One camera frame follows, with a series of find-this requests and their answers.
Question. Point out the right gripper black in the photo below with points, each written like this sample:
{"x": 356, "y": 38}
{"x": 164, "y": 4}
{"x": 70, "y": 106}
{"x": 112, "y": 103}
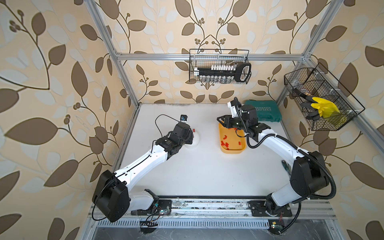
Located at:
{"x": 228, "y": 119}

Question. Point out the white dome screw holder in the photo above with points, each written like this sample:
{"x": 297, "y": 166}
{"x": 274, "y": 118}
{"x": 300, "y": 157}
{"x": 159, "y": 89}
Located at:
{"x": 195, "y": 140}

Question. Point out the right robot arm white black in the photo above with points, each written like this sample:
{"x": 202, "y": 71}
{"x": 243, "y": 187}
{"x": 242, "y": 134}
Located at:
{"x": 309, "y": 179}

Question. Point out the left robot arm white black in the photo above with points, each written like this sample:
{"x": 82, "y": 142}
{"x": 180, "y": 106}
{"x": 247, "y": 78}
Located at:
{"x": 112, "y": 195}

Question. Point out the yellow plastic tray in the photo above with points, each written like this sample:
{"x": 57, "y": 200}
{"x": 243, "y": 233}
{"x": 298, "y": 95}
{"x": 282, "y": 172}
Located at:
{"x": 231, "y": 140}

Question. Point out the green plastic tool case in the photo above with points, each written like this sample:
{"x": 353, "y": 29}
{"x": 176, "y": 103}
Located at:
{"x": 268, "y": 111}

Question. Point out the black pliers in basket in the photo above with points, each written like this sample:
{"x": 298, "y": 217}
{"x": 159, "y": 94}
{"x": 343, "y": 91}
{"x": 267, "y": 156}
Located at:
{"x": 312, "y": 113}

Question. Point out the yellow rubber glove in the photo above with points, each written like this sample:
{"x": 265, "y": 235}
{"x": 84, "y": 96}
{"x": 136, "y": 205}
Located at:
{"x": 325, "y": 107}

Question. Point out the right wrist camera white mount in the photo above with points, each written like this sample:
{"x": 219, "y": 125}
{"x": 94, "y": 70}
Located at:
{"x": 235, "y": 107}

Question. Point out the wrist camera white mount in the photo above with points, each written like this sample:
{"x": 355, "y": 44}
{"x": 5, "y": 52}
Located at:
{"x": 184, "y": 118}
{"x": 235, "y": 107}

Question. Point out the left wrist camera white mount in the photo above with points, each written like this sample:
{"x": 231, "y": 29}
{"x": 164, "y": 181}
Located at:
{"x": 184, "y": 118}

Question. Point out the socket set rail black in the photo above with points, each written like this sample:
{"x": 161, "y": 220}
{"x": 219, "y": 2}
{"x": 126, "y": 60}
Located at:
{"x": 224, "y": 74}

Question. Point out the black wire basket back wall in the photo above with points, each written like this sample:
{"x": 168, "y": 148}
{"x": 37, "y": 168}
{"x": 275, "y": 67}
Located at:
{"x": 207, "y": 57}

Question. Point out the black wire basket wall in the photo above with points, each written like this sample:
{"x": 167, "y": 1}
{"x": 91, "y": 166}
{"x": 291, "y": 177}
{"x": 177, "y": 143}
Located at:
{"x": 207, "y": 57}
{"x": 320, "y": 82}

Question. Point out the ratchet wrench green handle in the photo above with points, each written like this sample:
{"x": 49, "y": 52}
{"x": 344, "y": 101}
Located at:
{"x": 287, "y": 167}

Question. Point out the black wire basket right wall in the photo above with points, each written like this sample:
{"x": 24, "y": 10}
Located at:
{"x": 320, "y": 82}

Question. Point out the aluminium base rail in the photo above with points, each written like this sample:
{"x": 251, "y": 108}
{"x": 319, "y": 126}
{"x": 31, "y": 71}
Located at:
{"x": 227, "y": 213}

